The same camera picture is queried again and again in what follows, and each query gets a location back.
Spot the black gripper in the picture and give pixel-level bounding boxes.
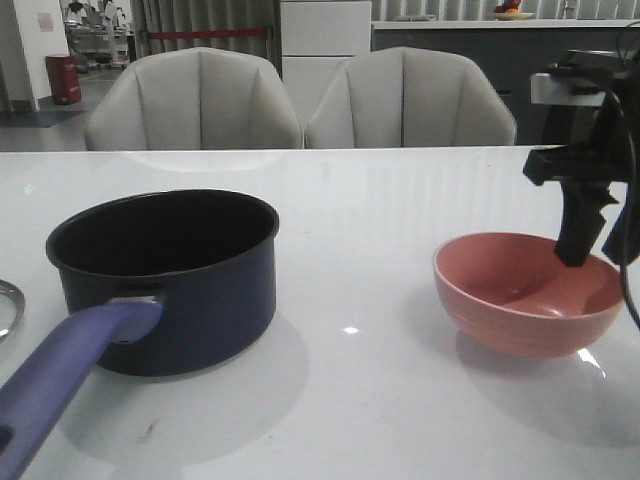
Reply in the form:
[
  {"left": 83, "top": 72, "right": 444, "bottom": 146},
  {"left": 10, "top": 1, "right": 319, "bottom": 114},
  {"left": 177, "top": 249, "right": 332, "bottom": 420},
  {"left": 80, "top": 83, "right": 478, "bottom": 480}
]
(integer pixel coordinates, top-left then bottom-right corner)
[{"left": 523, "top": 54, "right": 639, "bottom": 267}]

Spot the dark blue saucepan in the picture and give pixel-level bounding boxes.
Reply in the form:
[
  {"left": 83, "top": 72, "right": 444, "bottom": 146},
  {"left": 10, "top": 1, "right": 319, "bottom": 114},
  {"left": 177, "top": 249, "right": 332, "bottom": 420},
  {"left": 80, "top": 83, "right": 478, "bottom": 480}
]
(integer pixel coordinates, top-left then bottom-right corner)
[{"left": 1, "top": 190, "right": 279, "bottom": 479}]

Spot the glass pot lid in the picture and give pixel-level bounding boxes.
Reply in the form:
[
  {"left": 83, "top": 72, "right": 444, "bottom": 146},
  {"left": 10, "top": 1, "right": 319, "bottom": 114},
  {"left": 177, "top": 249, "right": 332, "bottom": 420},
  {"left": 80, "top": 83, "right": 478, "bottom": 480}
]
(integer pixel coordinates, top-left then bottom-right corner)
[{"left": 0, "top": 280, "right": 25, "bottom": 343}]

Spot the fruit plate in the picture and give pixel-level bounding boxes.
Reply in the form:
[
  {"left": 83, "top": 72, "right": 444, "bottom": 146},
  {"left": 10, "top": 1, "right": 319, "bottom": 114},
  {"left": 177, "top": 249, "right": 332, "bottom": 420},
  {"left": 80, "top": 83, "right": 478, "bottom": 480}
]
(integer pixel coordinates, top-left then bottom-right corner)
[{"left": 490, "top": 0, "right": 534, "bottom": 21}]

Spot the white drawer cabinet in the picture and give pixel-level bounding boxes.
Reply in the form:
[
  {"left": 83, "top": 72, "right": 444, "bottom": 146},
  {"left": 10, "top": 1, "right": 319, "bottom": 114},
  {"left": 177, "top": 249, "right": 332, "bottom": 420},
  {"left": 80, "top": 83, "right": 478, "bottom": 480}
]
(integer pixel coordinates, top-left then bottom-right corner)
[{"left": 280, "top": 1, "right": 372, "bottom": 124}]

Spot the right grey chair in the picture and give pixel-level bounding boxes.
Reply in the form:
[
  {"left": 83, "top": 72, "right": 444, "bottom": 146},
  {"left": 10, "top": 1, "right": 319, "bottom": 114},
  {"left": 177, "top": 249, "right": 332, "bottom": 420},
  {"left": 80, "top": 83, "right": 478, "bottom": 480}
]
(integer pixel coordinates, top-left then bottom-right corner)
[{"left": 305, "top": 47, "right": 517, "bottom": 149}]

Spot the dark grey sideboard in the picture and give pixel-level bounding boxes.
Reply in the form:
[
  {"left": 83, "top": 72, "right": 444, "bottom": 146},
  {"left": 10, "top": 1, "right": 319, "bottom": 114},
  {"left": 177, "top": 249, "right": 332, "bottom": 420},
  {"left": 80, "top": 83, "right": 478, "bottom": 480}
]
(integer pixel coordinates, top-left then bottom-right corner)
[{"left": 371, "top": 19, "right": 630, "bottom": 145}]

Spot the red bin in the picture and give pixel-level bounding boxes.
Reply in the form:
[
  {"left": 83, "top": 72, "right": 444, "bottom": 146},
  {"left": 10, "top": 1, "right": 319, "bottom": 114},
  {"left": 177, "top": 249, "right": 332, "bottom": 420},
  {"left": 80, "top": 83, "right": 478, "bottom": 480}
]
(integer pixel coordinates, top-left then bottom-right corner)
[{"left": 45, "top": 54, "right": 82, "bottom": 105}]

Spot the grey chair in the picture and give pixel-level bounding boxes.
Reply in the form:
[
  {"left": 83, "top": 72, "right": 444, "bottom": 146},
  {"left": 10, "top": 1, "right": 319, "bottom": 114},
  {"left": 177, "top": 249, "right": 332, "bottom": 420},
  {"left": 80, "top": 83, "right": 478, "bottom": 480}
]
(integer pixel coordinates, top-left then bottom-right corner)
[
  {"left": 84, "top": 47, "right": 303, "bottom": 151},
  {"left": 305, "top": 47, "right": 517, "bottom": 149}
]

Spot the pink bowl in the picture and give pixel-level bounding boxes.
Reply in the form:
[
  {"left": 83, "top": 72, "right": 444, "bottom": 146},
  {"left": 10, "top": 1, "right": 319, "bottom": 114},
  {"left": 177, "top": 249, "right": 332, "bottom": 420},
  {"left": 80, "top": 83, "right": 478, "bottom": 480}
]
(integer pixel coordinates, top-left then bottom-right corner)
[{"left": 433, "top": 232, "right": 623, "bottom": 358}]

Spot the left grey chair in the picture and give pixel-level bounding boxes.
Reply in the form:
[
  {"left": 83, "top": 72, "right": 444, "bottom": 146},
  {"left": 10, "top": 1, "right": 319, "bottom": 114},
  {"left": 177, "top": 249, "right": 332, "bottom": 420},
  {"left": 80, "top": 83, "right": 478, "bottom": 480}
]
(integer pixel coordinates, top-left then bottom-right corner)
[{"left": 84, "top": 47, "right": 303, "bottom": 151}]

